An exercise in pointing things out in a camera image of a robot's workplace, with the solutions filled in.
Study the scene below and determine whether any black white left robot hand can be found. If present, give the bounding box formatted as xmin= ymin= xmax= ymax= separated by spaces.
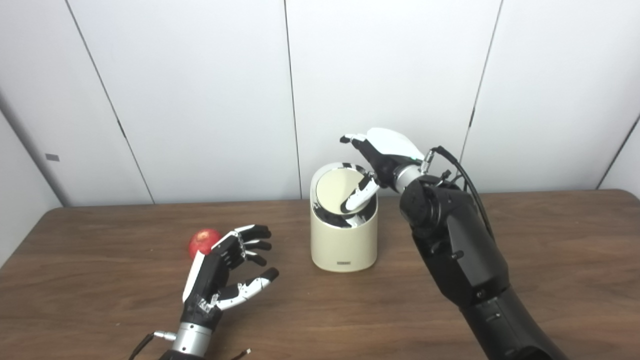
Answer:
xmin=181 ymin=224 xmax=280 ymax=331

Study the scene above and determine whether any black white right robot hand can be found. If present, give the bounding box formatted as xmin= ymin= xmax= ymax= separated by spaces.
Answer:
xmin=340 ymin=127 xmax=426 ymax=215

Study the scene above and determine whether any red apple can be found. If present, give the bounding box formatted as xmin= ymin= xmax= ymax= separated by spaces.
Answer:
xmin=188 ymin=228 xmax=223 ymax=261

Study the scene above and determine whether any cream round bin lid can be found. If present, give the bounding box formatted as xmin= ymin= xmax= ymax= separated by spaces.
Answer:
xmin=315 ymin=168 xmax=368 ymax=216

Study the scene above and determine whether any cream-colored bin body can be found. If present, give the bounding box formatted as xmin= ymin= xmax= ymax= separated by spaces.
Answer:
xmin=309 ymin=163 xmax=379 ymax=273

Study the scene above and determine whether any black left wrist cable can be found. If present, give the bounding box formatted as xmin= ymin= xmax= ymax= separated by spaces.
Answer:
xmin=127 ymin=331 xmax=177 ymax=360

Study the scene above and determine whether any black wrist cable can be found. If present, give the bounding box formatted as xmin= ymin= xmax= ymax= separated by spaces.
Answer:
xmin=127 ymin=331 xmax=177 ymax=360
xmin=422 ymin=145 xmax=496 ymax=241

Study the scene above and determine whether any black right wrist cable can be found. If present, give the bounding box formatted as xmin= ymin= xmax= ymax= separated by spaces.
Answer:
xmin=422 ymin=145 xmax=496 ymax=241

